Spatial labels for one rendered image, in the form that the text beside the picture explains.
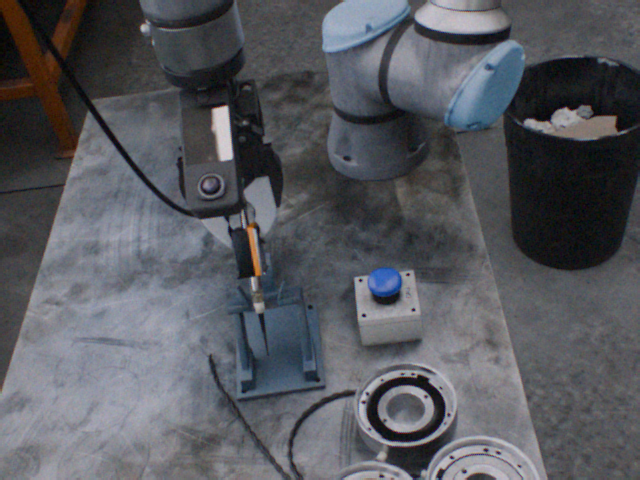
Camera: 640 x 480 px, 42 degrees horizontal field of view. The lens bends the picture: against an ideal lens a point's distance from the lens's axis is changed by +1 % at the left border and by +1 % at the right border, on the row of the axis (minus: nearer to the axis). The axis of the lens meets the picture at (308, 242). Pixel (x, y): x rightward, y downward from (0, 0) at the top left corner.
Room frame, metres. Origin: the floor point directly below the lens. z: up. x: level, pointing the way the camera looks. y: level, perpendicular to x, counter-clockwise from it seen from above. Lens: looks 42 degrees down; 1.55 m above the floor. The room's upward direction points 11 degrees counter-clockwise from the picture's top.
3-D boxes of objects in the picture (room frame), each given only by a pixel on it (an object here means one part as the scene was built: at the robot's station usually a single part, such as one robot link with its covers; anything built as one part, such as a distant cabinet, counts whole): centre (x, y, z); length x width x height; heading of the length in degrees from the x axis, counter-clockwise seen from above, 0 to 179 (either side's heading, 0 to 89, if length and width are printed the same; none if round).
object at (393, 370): (0.51, -0.06, 0.82); 0.10 x 0.10 x 0.04
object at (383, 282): (0.66, -0.08, 0.85); 0.04 x 0.04 x 0.05
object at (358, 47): (0.99, -0.13, 0.97); 0.13 x 0.12 x 0.14; 42
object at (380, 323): (0.67, -0.08, 0.82); 0.08 x 0.07 x 0.05; 174
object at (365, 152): (1.00, -0.13, 0.85); 0.15 x 0.15 x 0.10
